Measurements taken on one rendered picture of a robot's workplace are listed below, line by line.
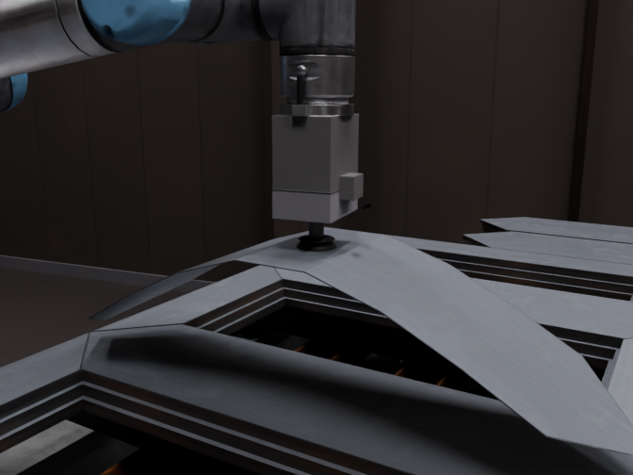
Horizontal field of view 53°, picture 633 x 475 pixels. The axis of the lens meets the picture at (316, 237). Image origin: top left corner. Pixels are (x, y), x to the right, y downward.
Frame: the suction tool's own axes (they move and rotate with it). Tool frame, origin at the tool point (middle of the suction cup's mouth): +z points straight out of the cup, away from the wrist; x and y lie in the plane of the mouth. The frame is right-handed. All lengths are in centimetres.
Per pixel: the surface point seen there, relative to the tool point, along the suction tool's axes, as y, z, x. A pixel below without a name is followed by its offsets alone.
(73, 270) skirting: 251, 99, 272
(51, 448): 2, 34, 43
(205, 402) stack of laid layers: -6.5, 15.9, 10.3
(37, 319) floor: 181, 103, 233
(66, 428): 8, 34, 45
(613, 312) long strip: 42, 16, -32
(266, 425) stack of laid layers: -8.3, 15.9, 2.0
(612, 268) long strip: 69, 16, -33
